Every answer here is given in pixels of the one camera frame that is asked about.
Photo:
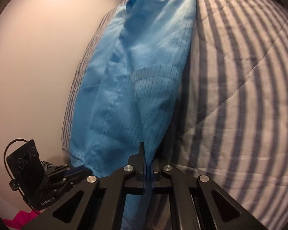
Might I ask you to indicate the black camera box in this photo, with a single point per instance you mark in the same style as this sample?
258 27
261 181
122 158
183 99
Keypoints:
26 167

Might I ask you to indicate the blue pinstriped work coat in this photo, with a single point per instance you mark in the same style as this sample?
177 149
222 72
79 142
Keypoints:
130 85

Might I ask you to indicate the pink sleeved left forearm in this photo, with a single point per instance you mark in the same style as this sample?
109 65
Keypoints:
21 219

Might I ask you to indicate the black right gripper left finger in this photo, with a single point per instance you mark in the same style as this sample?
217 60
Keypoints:
96 203

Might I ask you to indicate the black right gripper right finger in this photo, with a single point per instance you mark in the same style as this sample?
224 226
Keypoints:
199 202

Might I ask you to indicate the blue white striped quilt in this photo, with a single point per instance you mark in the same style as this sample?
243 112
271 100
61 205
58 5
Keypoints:
236 126

